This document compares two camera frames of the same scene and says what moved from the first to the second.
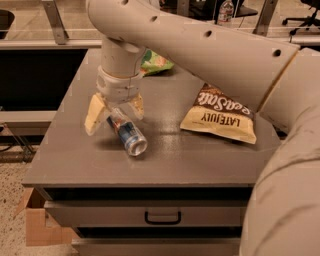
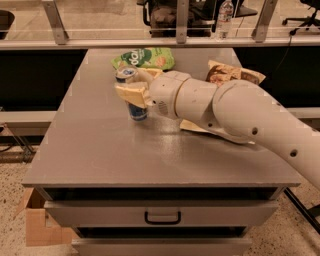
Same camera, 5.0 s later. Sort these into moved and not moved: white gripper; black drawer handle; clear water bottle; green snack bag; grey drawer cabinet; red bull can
Moved: red bull can; white gripper
Not moved: clear water bottle; black drawer handle; grey drawer cabinet; green snack bag
